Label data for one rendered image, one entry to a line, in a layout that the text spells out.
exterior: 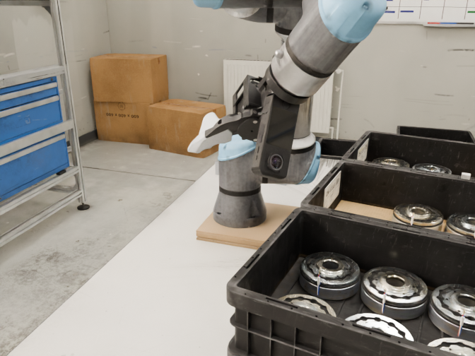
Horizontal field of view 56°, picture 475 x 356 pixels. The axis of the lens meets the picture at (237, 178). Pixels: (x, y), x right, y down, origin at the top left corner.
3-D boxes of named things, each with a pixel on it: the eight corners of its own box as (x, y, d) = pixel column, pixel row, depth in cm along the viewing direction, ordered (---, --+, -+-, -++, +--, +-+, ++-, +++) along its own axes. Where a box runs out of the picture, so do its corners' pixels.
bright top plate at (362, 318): (326, 347, 61) (326, 343, 61) (353, 307, 69) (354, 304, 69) (401, 379, 56) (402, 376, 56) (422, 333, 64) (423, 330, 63)
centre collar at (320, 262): (311, 270, 78) (312, 267, 77) (321, 257, 82) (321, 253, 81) (338, 278, 75) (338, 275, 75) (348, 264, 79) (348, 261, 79)
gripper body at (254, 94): (270, 111, 75) (311, 61, 66) (273, 153, 70) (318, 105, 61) (228, 98, 72) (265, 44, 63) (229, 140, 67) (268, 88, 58)
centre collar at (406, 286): (374, 286, 73) (375, 282, 73) (384, 272, 77) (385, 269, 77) (405, 297, 71) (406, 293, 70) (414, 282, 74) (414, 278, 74)
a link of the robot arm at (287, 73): (337, 85, 58) (283, 65, 55) (317, 107, 61) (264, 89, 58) (329, 46, 62) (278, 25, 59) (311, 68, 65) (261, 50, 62)
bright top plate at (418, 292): (353, 290, 73) (353, 287, 73) (374, 263, 81) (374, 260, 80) (418, 313, 67) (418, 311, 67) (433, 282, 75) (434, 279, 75)
